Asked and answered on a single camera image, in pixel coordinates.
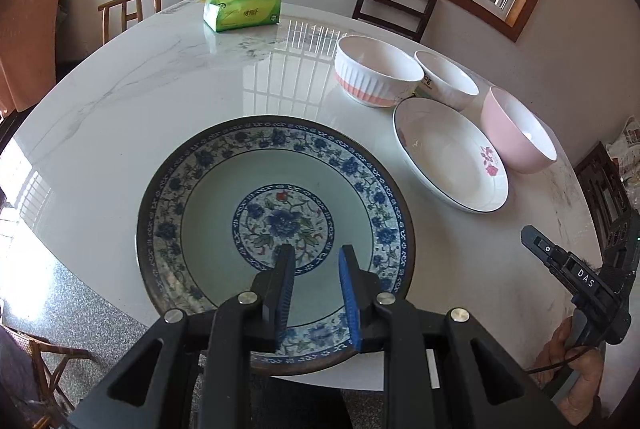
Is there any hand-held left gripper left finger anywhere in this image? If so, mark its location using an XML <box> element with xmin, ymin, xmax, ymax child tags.
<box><xmin>67</xmin><ymin>243</ymin><xmax>297</xmax><ymax>429</ymax></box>

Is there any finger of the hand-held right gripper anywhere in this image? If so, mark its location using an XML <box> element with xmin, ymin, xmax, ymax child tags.
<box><xmin>520</xmin><ymin>224</ymin><xmax>627</xmax><ymax>311</ymax></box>

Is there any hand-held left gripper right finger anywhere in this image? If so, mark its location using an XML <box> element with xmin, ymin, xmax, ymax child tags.
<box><xmin>338</xmin><ymin>244</ymin><xmax>556</xmax><ymax>429</ymax></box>

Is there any blue floral plate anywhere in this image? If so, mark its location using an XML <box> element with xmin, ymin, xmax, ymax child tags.
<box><xmin>136</xmin><ymin>116</ymin><xmax>417</xmax><ymax>377</ymax></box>

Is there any white plate with pink flowers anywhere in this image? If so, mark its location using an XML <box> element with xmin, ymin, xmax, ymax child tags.
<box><xmin>392</xmin><ymin>98</ymin><xmax>510</xmax><ymax>214</ymax></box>

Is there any plain white bowl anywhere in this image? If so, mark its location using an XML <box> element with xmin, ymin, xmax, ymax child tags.
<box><xmin>414</xmin><ymin>50</ymin><xmax>481</xmax><ymax>111</ymax></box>

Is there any ribbed white and pink bowl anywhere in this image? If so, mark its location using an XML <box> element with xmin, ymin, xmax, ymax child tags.
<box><xmin>334</xmin><ymin>36</ymin><xmax>426</xmax><ymax>108</ymax></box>

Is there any person's right hand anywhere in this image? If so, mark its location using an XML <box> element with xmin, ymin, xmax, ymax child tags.
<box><xmin>541</xmin><ymin>315</ymin><xmax>607</xmax><ymax>426</ymax></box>

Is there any dark carved wooden chair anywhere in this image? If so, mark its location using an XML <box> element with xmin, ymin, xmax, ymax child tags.
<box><xmin>574</xmin><ymin>142</ymin><xmax>632</xmax><ymax>250</ymax></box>

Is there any newspaper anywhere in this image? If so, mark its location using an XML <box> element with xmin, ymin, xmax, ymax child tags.
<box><xmin>607</xmin><ymin>116</ymin><xmax>640</xmax><ymax>185</ymax></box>

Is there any rattan chair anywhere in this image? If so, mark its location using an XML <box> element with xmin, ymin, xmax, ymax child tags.
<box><xmin>0</xmin><ymin>304</ymin><xmax>101</xmax><ymax>429</ymax></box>

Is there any dark seat cushion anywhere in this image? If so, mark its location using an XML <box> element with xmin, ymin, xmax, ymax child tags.
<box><xmin>0</xmin><ymin>324</ymin><xmax>43</xmax><ymax>410</ymax></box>

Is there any green tissue pack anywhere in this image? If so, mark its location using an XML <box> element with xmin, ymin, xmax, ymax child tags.
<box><xmin>202</xmin><ymin>0</ymin><xmax>282</xmax><ymax>33</ymax></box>

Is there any dark wooden slat chair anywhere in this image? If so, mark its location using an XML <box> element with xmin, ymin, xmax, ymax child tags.
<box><xmin>352</xmin><ymin>0</ymin><xmax>439</xmax><ymax>42</ymax></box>

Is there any orange cloth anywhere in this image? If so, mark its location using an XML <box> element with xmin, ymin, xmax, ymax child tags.
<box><xmin>0</xmin><ymin>0</ymin><xmax>68</xmax><ymax>115</ymax></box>

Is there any black cable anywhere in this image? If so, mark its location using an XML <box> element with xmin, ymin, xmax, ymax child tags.
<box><xmin>527</xmin><ymin>344</ymin><xmax>606</xmax><ymax>375</ymax></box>

